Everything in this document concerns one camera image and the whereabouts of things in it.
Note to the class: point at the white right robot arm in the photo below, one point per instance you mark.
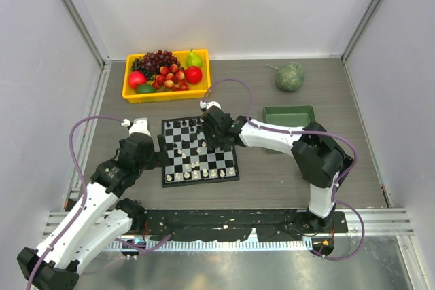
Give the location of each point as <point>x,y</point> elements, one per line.
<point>322,162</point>

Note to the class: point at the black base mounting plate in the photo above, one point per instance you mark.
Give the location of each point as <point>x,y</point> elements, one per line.
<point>234,225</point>

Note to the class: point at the green plastic tray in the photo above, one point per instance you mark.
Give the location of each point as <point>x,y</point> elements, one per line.
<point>289,116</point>

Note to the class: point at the red apple right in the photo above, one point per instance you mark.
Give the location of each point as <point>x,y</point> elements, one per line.
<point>193,75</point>

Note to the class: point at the dark red grape bunch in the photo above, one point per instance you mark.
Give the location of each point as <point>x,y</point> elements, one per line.
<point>150,63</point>

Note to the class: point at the yellow plastic fruit bin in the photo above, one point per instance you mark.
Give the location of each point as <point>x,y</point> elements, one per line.
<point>195,91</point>

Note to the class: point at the red apple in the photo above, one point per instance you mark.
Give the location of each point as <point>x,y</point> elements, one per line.
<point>193,75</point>
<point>135,79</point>

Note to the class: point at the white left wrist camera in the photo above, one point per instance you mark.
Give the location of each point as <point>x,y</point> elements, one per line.
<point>139,125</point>

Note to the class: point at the black white chessboard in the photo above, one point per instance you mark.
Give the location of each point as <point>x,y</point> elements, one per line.
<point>191,160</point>

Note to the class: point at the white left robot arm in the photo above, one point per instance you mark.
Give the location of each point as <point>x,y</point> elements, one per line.
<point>98,218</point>

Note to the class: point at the green round melon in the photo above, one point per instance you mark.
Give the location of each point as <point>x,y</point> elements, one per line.
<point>289,77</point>

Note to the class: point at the red cherry cluster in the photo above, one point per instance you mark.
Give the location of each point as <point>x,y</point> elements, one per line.
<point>171,78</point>

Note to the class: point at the green lime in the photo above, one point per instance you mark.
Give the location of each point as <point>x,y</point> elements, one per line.
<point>145,89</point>

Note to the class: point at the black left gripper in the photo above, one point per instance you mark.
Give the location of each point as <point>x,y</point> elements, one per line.
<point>158,158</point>

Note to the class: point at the red apple left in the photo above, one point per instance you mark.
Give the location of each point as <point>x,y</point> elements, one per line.
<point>135,79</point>

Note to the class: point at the green pear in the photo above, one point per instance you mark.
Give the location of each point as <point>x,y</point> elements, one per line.
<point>193,59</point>

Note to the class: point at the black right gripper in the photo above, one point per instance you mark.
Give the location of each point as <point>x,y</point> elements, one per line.
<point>211,142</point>

